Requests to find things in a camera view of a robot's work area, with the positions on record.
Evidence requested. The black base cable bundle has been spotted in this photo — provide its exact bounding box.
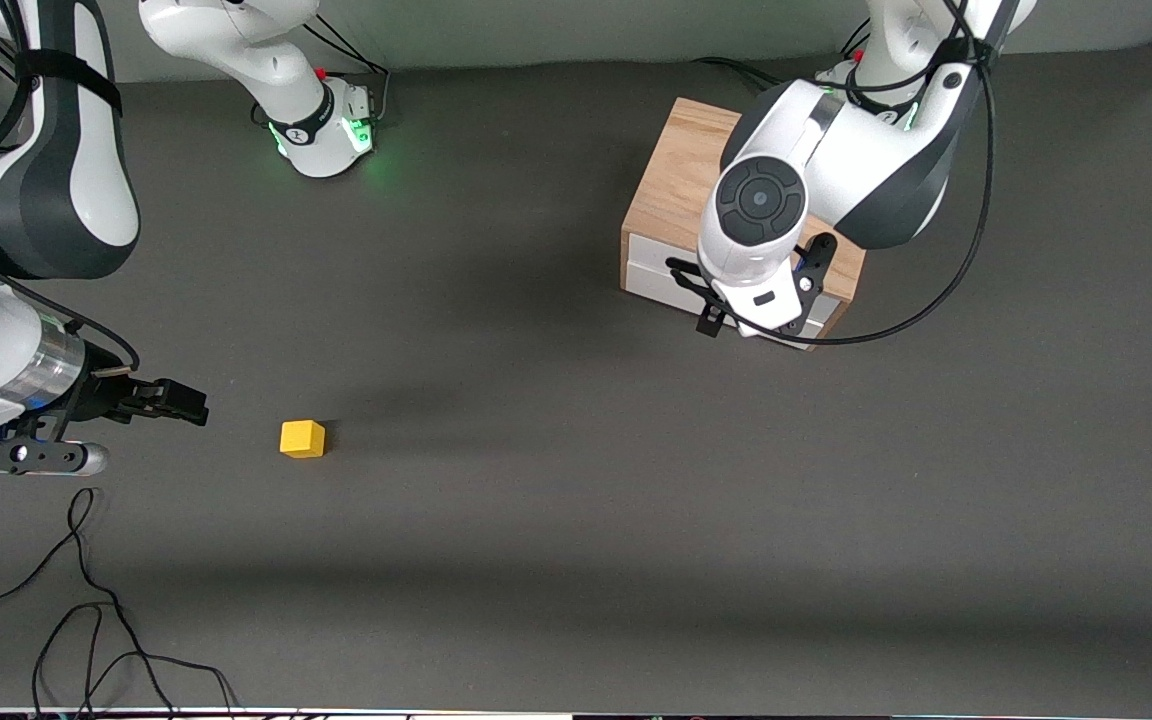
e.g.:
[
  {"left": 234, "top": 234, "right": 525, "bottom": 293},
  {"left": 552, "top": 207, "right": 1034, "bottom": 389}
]
[
  {"left": 298, "top": 14, "right": 393, "bottom": 127},
  {"left": 691, "top": 20, "right": 872, "bottom": 101}
]

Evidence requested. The white-fronted drawer with black handle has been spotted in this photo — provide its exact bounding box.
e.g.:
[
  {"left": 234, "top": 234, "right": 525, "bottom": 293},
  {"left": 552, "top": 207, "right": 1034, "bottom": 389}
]
[{"left": 624, "top": 232, "right": 837, "bottom": 351}]

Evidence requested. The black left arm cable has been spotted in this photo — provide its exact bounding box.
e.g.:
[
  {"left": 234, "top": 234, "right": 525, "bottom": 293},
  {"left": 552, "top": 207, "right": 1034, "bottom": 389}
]
[{"left": 751, "top": 0, "right": 999, "bottom": 348}]

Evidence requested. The yellow cube block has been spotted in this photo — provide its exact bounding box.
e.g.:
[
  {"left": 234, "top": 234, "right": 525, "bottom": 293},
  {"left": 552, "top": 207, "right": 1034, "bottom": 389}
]
[{"left": 280, "top": 419, "right": 327, "bottom": 460}]

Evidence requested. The wooden drawer cabinet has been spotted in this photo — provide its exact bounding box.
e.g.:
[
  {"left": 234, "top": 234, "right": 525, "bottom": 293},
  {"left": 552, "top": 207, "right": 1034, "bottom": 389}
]
[{"left": 620, "top": 97, "right": 869, "bottom": 351}]

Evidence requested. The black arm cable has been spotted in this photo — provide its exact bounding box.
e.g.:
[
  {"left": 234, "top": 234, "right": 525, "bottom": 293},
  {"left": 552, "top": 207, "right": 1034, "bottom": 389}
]
[
  {"left": 0, "top": 0, "right": 143, "bottom": 377},
  {"left": 751, "top": 0, "right": 999, "bottom": 348}
]

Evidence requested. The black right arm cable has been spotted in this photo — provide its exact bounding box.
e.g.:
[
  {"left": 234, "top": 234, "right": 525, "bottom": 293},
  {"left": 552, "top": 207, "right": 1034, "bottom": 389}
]
[{"left": 0, "top": 0, "right": 143, "bottom": 377}]

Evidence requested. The thin black loose cable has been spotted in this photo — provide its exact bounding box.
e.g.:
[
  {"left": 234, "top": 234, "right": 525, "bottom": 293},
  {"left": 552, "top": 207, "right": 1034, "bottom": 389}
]
[
  {"left": 0, "top": 487, "right": 239, "bottom": 717},
  {"left": 32, "top": 603, "right": 179, "bottom": 720}
]

